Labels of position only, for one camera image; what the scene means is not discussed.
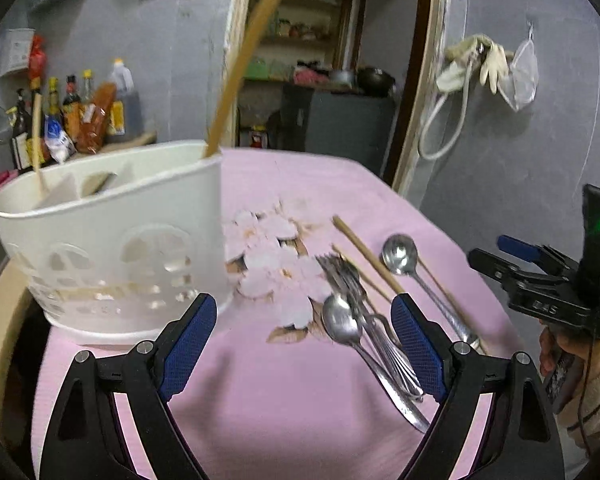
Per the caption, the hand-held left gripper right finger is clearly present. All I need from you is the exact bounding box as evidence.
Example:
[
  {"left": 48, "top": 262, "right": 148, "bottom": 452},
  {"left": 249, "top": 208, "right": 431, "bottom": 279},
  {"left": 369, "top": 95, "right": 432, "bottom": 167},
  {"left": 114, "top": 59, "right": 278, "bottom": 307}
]
[{"left": 390, "top": 293, "right": 566, "bottom": 480}]

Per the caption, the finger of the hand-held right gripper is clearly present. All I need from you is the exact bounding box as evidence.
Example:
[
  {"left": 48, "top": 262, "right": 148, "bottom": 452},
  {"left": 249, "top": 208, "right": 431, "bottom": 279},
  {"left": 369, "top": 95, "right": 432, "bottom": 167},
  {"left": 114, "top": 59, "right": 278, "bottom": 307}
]
[
  {"left": 496, "top": 235, "right": 579, "bottom": 281},
  {"left": 467, "top": 248, "right": 536, "bottom": 292}
]

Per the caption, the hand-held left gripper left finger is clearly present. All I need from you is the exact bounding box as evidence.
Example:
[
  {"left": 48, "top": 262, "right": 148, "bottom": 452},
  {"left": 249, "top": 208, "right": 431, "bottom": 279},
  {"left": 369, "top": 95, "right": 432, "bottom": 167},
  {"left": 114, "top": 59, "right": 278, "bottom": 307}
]
[{"left": 39, "top": 292, "right": 217, "bottom": 480}]

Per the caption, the small steel spoon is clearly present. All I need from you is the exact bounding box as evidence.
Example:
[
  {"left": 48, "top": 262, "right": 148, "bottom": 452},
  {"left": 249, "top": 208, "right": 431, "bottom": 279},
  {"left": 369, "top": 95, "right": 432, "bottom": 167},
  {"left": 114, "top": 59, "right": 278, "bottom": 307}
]
[{"left": 322, "top": 293, "right": 430, "bottom": 434}]

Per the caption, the steel fork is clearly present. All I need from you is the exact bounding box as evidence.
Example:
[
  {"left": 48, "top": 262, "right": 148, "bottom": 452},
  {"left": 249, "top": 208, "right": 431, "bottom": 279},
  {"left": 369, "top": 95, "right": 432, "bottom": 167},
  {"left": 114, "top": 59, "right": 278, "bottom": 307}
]
[
  {"left": 330, "top": 255, "right": 425, "bottom": 404},
  {"left": 315, "top": 254, "right": 421, "bottom": 402}
]

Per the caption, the large steel spoon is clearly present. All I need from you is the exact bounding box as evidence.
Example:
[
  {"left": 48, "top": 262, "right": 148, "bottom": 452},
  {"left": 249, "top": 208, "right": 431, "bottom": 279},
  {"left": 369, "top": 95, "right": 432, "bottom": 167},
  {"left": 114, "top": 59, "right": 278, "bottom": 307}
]
[{"left": 382, "top": 233, "right": 482, "bottom": 350}]

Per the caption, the white plastic utensil basket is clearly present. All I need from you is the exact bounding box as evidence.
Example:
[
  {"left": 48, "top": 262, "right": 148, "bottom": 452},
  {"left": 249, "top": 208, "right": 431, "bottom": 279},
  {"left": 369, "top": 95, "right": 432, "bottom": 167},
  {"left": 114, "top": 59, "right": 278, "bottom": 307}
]
[{"left": 0, "top": 140, "right": 235, "bottom": 346}]

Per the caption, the person's right hand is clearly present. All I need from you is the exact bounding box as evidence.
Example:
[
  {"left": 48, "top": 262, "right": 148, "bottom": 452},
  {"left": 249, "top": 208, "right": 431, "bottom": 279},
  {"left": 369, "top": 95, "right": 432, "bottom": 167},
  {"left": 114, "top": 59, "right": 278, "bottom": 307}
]
[{"left": 538, "top": 326, "right": 597, "bottom": 379}]

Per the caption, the pink floral tablecloth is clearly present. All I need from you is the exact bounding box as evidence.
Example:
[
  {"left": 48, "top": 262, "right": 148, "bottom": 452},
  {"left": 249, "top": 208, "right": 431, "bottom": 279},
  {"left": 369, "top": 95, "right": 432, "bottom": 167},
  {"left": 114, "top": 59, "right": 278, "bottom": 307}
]
[{"left": 30, "top": 147, "right": 526, "bottom": 480}]

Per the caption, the white mesh bag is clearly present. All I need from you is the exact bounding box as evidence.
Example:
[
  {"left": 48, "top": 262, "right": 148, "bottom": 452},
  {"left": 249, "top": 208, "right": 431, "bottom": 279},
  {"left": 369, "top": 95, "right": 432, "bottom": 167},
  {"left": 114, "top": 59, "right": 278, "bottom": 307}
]
[{"left": 500, "top": 25, "right": 540, "bottom": 112}]

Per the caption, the cream rubber glove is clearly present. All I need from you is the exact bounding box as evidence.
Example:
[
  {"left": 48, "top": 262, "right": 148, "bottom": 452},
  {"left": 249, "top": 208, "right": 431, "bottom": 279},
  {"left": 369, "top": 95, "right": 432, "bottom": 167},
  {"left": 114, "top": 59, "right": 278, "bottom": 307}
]
[
  {"left": 437, "top": 34, "right": 487, "bottom": 93},
  {"left": 480, "top": 45, "right": 514, "bottom": 95}
]

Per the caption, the grey cabinet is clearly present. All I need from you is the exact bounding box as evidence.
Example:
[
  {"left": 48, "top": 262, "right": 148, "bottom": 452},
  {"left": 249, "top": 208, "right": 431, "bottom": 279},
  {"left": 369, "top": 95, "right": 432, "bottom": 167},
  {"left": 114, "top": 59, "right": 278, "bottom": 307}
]
[{"left": 280, "top": 82, "right": 398, "bottom": 176}]

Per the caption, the black pot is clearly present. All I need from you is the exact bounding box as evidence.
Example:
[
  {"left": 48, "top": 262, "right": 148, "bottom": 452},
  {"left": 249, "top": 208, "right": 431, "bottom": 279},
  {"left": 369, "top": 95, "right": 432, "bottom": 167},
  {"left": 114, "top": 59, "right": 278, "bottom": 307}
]
[{"left": 356, "top": 66, "right": 396, "bottom": 98}]

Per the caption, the steel pot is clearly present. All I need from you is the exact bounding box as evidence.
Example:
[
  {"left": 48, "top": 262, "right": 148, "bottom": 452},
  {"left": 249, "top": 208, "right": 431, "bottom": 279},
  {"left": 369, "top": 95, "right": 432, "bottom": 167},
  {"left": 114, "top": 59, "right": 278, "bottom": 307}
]
[{"left": 328, "top": 69, "right": 357, "bottom": 90}]

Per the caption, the orange snack packet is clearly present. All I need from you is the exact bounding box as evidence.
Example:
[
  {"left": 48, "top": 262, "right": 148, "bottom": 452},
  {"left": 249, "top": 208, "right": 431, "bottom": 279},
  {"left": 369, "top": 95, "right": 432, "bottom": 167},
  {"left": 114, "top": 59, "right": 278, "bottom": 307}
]
[{"left": 75, "top": 82, "right": 118, "bottom": 153}]

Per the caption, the blue white plastic bag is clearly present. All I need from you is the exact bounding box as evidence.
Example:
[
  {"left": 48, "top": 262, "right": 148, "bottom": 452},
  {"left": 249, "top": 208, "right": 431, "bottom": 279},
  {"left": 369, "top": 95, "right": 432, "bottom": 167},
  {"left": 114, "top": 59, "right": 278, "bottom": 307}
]
[{"left": 42, "top": 115, "right": 76, "bottom": 163}]

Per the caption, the pink cloth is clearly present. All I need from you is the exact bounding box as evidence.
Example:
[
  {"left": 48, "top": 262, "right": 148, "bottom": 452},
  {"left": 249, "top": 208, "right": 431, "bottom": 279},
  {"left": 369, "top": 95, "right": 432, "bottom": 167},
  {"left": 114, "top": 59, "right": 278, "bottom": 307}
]
[{"left": 294, "top": 62, "right": 331, "bottom": 86}]

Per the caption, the large oil jug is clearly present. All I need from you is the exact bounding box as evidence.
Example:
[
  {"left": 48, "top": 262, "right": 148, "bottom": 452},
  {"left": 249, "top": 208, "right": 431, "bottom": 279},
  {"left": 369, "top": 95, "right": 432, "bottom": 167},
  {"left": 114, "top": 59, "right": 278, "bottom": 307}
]
[{"left": 105, "top": 57, "right": 143, "bottom": 138}]

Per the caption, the black-cap sauce bottle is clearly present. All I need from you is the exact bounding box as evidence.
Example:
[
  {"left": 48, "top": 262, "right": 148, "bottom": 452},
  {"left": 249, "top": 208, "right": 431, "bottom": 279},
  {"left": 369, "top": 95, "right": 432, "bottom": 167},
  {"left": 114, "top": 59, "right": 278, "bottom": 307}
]
[{"left": 62, "top": 75, "right": 82, "bottom": 136}]

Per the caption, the dark pump bottle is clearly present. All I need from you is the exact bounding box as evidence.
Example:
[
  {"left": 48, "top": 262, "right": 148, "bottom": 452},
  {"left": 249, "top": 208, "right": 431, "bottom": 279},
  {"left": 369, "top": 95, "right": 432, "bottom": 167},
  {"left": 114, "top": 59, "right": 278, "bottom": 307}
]
[{"left": 10, "top": 89, "right": 35, "bottom": 171}]

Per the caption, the dark gold-neck sauce bottle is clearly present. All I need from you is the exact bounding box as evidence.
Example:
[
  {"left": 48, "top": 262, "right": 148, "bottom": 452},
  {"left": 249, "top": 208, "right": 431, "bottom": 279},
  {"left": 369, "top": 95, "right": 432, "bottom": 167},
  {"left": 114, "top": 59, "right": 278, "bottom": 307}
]
[{"left": 46, "top": 76, "right": 63, "bottom": 131}]

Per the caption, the green box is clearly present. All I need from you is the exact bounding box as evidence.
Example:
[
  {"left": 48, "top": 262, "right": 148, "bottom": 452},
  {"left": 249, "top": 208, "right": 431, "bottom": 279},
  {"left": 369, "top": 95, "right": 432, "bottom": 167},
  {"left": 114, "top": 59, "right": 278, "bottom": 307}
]
[{"left": 244, "top": 57, "right": 286, "bottom": 81}]

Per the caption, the wooden shelf unit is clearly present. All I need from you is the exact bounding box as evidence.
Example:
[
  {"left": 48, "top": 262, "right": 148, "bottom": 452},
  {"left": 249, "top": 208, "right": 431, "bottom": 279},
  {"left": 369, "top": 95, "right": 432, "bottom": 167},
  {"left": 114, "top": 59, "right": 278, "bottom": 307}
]
[{"left": 250, "top": 0, "right": 362, "bottom": 86}]

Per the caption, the red plastic bag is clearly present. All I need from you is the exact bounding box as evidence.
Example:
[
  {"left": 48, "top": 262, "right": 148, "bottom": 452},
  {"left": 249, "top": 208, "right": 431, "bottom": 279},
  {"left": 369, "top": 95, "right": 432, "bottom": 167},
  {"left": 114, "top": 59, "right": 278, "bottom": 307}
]
[{"left": 28, "top": 35, "right": 48, "bottom": 88}]

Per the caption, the white hose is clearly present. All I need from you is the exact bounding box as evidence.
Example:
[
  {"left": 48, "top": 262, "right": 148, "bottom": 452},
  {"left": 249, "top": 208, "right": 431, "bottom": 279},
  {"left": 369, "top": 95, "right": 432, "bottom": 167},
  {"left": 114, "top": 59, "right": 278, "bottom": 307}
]
[{"left": 418, "top": 59, "right": 475, "bottom": 161}]

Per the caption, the wooden door frame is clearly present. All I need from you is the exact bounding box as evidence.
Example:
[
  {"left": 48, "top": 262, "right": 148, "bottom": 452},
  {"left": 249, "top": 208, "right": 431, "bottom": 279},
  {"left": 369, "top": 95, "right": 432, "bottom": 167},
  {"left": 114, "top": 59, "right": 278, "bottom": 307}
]
[{"left": 222, "top": 0, "right": 456, "bottom": 196}]

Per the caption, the white wall box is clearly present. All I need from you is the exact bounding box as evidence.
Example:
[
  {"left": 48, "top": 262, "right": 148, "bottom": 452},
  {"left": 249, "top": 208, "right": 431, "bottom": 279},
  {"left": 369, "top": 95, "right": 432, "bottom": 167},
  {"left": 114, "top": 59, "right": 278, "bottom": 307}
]
[{"left": 0, "top": 27, "right": 36, "bottom": 78}]

